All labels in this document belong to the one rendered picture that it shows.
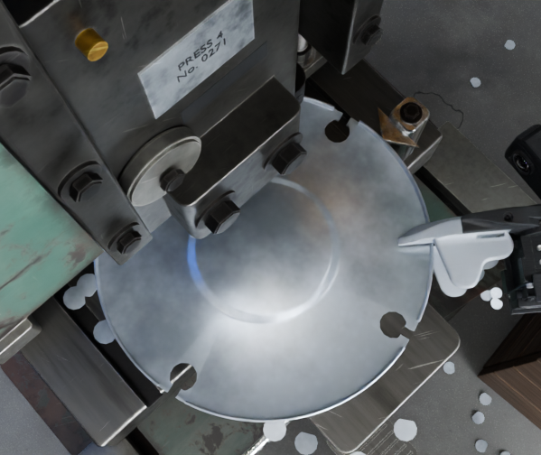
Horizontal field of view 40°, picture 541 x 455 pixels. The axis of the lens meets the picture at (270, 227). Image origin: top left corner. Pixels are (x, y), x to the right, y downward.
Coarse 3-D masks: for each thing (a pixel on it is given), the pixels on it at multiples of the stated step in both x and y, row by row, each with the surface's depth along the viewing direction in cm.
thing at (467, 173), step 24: (456, 144) 81; (432, 168) 80; (456, 168) 80; (480, 168) 80; (456, 192) 79; (480, 192) 79; (504, 192) 79; (432, 288) 110; (480, 288) 94; (456, 312) 137
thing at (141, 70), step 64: (64, 0) 26; (128, 0) 29; (192, 0) 33; (256, 0) 37; (64, 64) 29; (128, 64) 33; (192, 64) 37; (256, 64) 43; (128, 128) 38; (192, 128) 44; (256, 128) 46; (128, 192) 41; (192, 192) 45; (256, 192) 53
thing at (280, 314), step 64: (320, 128) 66; (320, 192) 65; (384, 192) 65; (192, 256) 63; (256, 256) 63; (320, 256) 63; (384, 256) 63; (128, 320) 62; (192, 320) 62; (256, 320) 62; (320, 320) 62; (256, 384) 60; (320, 384) 60
